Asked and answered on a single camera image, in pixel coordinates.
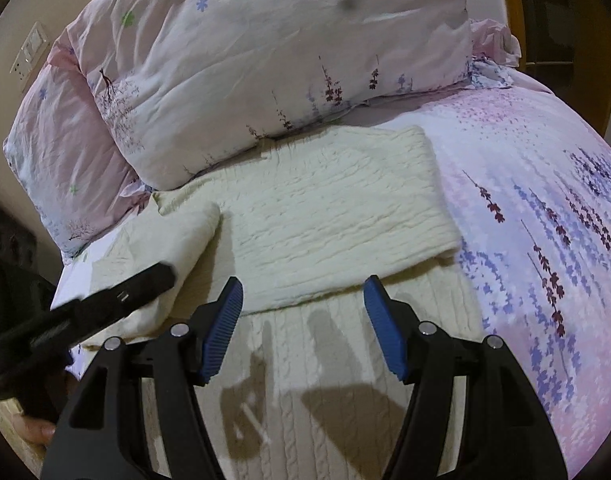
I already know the cream cable-knit sweater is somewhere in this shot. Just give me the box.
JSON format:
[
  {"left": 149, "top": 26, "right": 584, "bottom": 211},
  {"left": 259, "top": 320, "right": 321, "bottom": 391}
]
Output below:
[{"left": 15, "top": 125, "right": 492, "bottom": 480}]

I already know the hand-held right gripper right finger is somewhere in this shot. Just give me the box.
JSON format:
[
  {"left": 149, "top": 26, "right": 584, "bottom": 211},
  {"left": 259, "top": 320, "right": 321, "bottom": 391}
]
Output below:
[{"left": 363, "top": 275, "right": 569, "bottom": 480}]

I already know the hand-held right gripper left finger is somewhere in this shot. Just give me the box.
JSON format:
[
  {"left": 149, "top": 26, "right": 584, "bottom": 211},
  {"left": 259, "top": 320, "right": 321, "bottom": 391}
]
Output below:
[{"left": 40, "top": 276, "right": 244, "bottom": 480}]

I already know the dark wooden furniture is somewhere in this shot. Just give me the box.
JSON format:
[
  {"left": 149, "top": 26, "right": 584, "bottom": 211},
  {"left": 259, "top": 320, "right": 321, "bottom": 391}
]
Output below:
[{"left": 0, "top": 199, "right": 63, "bottom": 343}]

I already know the person's left hand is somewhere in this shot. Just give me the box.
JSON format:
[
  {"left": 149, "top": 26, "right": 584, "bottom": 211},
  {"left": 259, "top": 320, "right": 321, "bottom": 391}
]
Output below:
[{"left": 12, "top": 411, "right": 57, "bottom": 447}]

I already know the white wall switch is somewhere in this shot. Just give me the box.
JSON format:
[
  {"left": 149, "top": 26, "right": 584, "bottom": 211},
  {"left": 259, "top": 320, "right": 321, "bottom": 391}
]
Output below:
[{"left": 22, "top": 22, "right": 51, "bottom": 65}]

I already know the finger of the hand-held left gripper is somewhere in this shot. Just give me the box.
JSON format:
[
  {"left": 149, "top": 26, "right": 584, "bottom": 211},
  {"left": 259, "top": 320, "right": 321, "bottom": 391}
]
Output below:
[{"left": 70, "top": 263, "right": 177, "bottom": 328}]

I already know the pink purple floral bed sheet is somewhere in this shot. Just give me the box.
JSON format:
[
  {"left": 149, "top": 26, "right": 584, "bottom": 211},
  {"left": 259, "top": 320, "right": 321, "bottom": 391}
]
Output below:
[{"left": 50, "top": 67, "right": 611, "bottom": 480}]

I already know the pink floral pillow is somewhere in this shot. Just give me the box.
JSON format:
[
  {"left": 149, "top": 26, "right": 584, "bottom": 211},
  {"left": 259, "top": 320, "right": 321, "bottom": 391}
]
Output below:
[
  {"left": 2, "top": 52, "right": 153, "bottom": 258},
  {"left": 65, "top": 0, "right": 475, "bottom": 187}
]

